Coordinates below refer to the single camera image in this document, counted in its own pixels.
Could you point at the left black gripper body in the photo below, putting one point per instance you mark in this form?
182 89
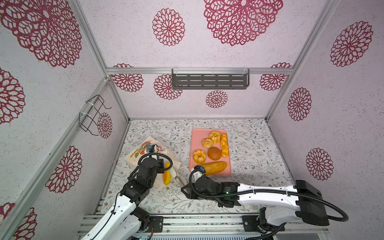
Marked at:
160 165

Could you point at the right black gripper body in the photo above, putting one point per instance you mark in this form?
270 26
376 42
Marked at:
191 195

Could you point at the long yellow fake baguette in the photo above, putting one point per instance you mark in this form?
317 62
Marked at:
214 167

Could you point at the small yellow fake bread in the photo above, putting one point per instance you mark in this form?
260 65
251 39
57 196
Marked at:
167 178

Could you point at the white printed paper bag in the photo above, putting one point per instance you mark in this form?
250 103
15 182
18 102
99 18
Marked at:
170 160

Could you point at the metal tongs with white tips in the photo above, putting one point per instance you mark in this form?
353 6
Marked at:
178 178

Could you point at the round fake bread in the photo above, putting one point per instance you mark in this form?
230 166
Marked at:
214 153

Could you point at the yellow fluted fake cake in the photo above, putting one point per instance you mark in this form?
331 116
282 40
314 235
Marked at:
215 136
199 157

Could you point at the yellow twisted fake bread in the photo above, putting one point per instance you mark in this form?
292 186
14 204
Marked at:
224 145

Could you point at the orange fake bread roll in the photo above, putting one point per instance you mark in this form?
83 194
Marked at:
207 143

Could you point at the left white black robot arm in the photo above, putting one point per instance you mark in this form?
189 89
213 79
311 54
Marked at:
125 217

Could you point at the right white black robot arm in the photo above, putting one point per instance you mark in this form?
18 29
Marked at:
295 203

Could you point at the pink plastic tray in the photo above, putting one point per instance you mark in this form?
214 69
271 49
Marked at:
196 144

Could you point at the black wire wall rack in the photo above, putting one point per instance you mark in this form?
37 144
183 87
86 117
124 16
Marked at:
97 121

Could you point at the grey slotted wall shelf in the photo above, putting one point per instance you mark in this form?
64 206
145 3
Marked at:
209 81

